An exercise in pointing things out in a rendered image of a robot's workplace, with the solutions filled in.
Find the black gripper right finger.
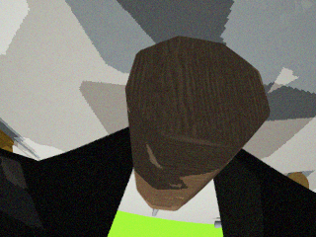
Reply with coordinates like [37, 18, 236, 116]
[213, 149, 316, 237]

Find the hammer with wooden handle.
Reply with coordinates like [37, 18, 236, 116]
[214, 171, 309, 228]

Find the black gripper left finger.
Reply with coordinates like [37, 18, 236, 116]
[0, 126, 133, 237]

